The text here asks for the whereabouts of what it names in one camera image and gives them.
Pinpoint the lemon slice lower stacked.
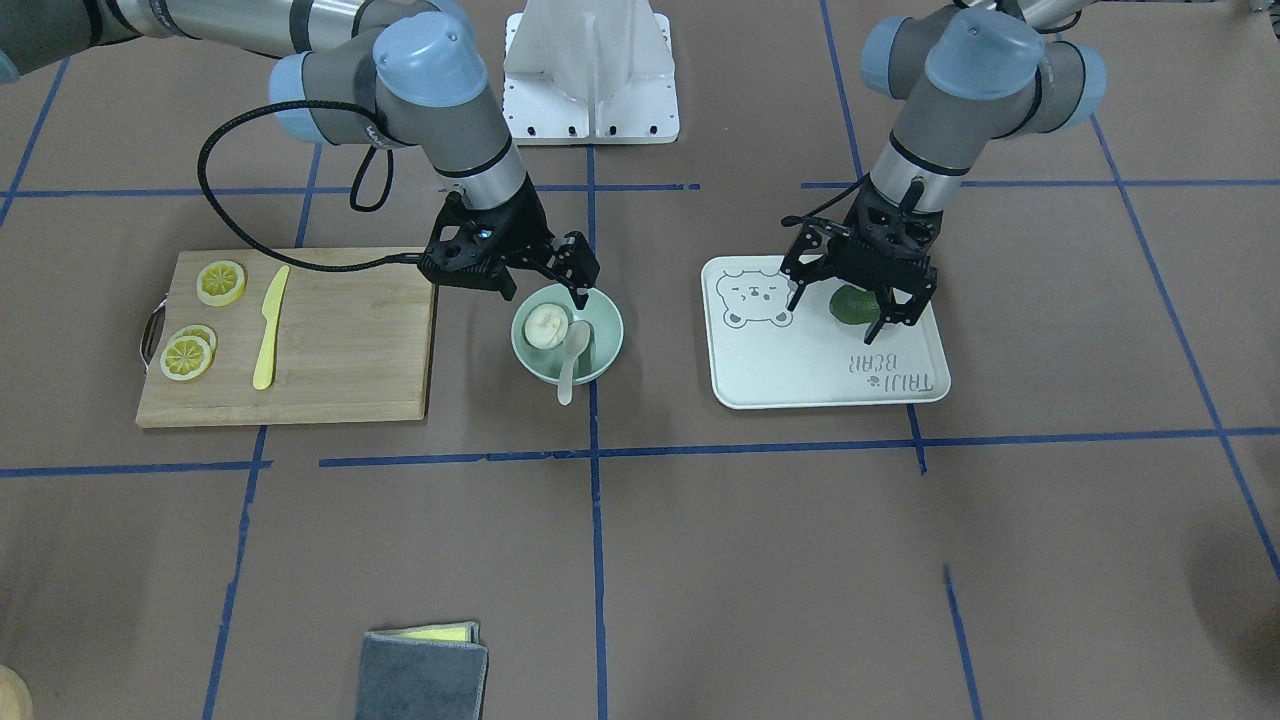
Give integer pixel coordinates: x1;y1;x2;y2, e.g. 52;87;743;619
169;324;218;352

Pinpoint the white bear tray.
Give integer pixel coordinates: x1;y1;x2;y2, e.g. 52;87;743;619
700;255;952;410

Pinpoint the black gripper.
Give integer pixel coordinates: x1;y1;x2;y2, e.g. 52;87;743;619
840;178;941;343

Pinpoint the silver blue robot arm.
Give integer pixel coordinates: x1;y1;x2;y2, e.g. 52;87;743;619
829;1;1107;343

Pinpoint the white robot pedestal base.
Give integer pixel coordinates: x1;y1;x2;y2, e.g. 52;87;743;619
502;1;681;146

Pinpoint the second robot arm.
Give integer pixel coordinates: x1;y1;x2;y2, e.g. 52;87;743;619
1;1;599;309

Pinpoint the green avocado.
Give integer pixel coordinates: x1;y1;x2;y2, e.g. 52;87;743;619
828;284;881;325

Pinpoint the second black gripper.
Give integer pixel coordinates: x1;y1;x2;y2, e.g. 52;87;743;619
454;184;600;310

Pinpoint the yellow plastic knife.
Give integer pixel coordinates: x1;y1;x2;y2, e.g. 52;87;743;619
252;266;291;391

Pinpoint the bamboo cutting board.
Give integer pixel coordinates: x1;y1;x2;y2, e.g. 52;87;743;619
136;247;436;428

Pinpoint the beige plastic spoon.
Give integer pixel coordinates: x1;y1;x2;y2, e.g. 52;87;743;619
556;320;593;406

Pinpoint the mint green bowl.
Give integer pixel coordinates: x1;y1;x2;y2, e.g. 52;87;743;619
509;284;625;386

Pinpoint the black camera cable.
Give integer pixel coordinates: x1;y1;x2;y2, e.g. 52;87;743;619
780;0;1082;225
197;100;426;273

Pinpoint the white steamed bun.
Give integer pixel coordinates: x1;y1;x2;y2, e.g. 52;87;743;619
522;304;572;350

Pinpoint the grey yellow folded cloth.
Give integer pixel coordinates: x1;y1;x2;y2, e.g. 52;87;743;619
355;620;489;719

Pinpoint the single lemon slice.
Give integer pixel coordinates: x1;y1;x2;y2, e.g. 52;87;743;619
196;259;246;307

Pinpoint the wooden mug tree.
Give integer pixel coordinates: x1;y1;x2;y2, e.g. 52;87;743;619
0;665;35;720

